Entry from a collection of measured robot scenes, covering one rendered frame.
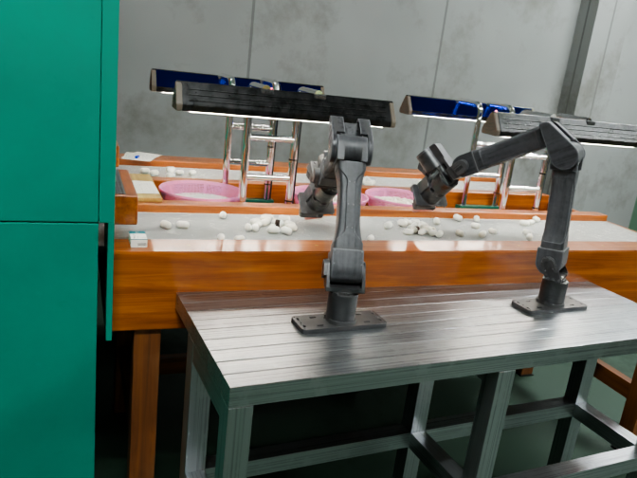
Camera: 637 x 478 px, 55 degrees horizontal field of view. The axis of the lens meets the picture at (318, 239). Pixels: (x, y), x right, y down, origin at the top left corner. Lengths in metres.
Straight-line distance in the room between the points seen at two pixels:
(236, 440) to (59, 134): 0.65
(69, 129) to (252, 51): 2.26
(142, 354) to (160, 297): 0.15
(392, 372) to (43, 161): 0.77
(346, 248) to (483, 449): 0.53
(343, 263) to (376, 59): 2.58
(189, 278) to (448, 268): 0.68
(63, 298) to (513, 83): 3.51
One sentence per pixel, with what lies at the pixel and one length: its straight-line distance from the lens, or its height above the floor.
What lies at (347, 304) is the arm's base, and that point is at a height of 0.73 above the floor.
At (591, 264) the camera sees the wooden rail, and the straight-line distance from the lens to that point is 1.97.
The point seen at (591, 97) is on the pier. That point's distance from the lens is 4.64.
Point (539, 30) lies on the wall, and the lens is 4.47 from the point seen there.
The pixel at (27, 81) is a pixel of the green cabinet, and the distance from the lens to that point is 1.26.
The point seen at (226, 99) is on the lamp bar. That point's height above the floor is 1.08.
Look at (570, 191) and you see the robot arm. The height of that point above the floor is 0.97.
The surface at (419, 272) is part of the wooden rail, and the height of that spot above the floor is 0.71.
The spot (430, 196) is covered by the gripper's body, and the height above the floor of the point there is 0.88.
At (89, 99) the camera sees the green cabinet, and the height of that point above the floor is 1.08.
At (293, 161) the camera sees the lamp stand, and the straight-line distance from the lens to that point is 1.90.
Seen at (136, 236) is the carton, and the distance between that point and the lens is 1.41.
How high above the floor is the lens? 1.20
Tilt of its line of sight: 16 degrees down
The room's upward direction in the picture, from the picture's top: 7 degrees clockwise
